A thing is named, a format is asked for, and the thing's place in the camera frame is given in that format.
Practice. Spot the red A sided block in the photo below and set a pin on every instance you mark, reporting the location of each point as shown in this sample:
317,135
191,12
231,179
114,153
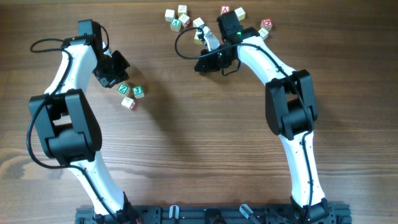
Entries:
263,33

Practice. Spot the red sided wooden block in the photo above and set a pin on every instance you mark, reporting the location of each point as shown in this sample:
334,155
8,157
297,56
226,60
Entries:
185,20

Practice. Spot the wooden block yellow sided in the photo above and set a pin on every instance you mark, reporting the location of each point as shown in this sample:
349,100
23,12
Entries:
182,9

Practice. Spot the green A letter block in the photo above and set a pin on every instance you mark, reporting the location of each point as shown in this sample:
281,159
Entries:
175,25

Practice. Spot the red sided picture block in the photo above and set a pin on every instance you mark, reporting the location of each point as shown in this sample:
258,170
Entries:
128,103

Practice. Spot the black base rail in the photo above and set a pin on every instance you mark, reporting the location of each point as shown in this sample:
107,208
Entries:
276,213

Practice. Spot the blue sided wooden block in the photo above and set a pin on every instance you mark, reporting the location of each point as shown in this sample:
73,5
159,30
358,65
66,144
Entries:
198,22

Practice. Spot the red O letter block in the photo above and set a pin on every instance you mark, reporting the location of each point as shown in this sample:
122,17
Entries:
267,24

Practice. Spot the red A letter block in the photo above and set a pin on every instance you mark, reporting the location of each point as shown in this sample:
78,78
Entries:
225,9

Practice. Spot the green J letter block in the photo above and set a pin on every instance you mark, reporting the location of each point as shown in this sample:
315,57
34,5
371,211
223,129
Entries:
138,92

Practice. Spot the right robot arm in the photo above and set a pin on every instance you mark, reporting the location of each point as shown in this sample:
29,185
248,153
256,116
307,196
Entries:
290,105

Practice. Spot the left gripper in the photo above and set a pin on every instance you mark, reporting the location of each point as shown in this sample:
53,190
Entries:
115,72

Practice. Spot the yellow S wooden block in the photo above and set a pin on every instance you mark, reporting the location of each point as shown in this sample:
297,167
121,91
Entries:
240,13

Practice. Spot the plain wooden block top left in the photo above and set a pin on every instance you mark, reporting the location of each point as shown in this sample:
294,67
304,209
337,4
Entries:
169,15

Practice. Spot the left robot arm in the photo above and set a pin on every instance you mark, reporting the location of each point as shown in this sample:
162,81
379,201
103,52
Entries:
64,132

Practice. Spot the green Z block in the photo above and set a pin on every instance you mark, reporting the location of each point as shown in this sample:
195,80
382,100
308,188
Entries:
124,89

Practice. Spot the yellow sided picture block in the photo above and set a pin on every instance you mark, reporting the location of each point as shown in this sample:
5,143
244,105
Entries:
196,38

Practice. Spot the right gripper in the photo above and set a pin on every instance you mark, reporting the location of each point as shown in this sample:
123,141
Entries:
208,66

